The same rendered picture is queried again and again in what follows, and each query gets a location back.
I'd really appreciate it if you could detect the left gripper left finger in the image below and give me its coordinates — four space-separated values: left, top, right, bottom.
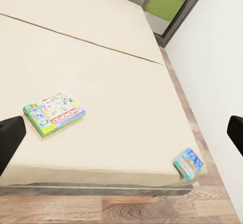
0 116 26 176

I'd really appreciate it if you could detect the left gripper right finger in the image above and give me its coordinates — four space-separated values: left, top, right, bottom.
227 115 243 156

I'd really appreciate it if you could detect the board game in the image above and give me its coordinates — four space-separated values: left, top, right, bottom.
23 91 87 138
173 148 203 182

